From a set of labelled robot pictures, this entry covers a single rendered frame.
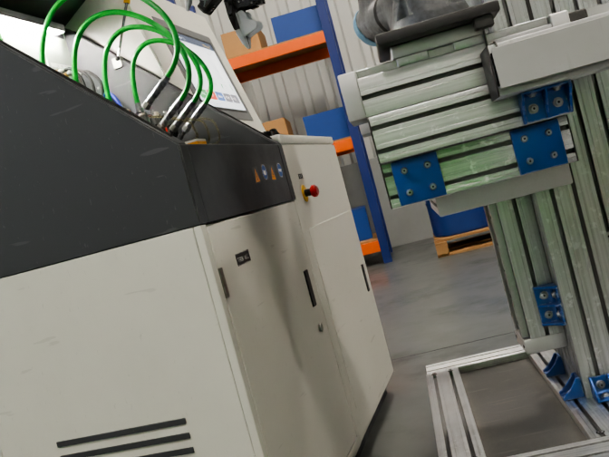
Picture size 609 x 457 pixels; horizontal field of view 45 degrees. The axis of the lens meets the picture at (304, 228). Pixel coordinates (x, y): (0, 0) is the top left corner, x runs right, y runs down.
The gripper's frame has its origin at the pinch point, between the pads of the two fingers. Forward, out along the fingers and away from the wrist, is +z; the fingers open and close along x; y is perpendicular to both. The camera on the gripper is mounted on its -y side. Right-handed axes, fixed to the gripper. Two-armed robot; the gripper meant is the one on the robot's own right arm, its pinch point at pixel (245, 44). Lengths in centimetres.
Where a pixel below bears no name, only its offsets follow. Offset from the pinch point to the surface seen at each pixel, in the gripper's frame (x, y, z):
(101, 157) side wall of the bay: -54, -14, 22
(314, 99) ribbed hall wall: 604, -182, -45
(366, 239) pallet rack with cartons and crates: 495, -135, 108
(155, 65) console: 14.8, -34.6, -6.5
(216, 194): -41, 1, 35
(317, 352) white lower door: -3, -3, 81
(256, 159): -8.6, -2.0, 29.0
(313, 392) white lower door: -15, -2, 87
